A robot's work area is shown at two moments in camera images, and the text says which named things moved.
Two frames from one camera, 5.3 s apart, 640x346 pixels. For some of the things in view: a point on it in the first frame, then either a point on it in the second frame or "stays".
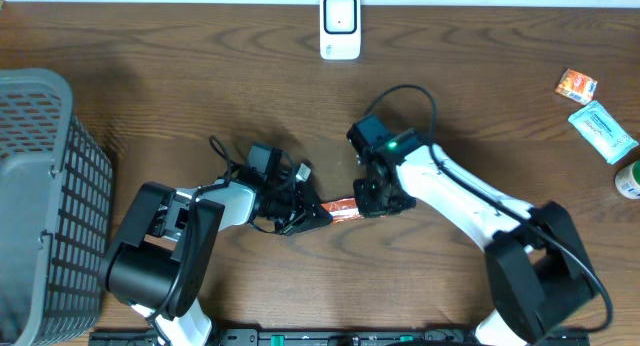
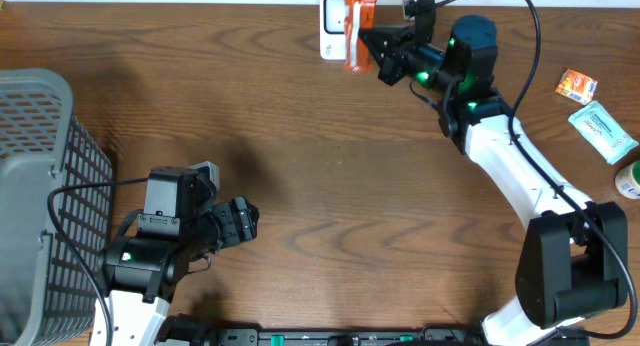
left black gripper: (304, 197) → (245, 229)
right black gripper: (368, 207) → (391, 60)
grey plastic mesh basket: (56, 193) stays
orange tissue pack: (577, 86) stays
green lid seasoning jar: (627, 180) stays
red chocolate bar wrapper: (343, 210) → (360, 13)
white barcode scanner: (340, 26) stays
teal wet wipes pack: (603, 131) stays
